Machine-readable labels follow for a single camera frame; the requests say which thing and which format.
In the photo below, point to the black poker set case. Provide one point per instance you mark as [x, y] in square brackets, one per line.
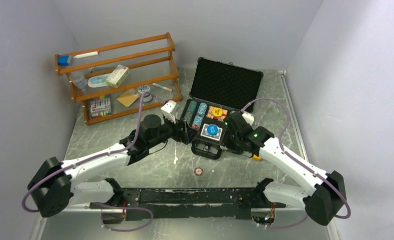
[223, 85]

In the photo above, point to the red white poker chip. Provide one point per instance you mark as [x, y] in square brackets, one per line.
[198, 171]

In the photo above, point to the orange wooden shelf rack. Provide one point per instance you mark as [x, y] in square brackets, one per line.
[150, 60]

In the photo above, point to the clear plastic bottle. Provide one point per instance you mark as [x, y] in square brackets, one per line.
[78, 79]

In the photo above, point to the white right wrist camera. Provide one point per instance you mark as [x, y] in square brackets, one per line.
[248, 117]

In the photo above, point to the cleaning gel jar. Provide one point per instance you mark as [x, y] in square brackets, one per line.
[143, 89]

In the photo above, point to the blue small blind button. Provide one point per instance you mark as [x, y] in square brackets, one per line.
[212, 129]

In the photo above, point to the white pink pen lower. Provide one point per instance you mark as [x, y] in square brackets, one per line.
[162, 87]

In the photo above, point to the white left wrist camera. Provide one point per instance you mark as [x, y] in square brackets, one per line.
[169, 111]

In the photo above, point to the white red pen top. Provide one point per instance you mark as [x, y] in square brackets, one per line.
[88, 54]

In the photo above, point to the green chip stack row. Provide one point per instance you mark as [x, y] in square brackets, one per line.
[191, 109]

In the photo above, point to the oval light blue dish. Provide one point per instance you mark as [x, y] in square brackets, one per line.
[98, 81]

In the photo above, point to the light blue red chip row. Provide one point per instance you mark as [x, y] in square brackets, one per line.
[198, 119]

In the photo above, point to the aluminium frame rail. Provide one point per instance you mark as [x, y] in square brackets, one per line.
[296, 132]

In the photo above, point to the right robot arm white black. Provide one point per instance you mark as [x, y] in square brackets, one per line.
[319, 193]

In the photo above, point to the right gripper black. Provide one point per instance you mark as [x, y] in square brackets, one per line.
[229, 144]

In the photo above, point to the yellow big blind button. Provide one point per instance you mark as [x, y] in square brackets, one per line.
[217, 112]

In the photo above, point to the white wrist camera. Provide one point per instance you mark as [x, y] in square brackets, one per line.
[169, 111]
[248, 117]

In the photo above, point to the blue playing card deck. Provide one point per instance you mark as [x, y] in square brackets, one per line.
[204, 133]

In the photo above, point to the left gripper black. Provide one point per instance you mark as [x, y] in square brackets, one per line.
[187, 134]

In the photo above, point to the white green carton box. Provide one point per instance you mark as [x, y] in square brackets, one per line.
[117, 76]

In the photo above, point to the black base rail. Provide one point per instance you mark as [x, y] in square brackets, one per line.
[178, 203]

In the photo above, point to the red playing card deck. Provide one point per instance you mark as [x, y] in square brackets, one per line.
[221, 118]

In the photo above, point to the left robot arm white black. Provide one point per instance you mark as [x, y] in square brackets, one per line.
[59, 184]

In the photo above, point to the yellow notepad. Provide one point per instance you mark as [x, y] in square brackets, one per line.
[128, 97]

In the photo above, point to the blue white eraser block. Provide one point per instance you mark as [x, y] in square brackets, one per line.
[65, 60]

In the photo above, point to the marker pen set pack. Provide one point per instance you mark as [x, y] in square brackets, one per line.
[100, 106]

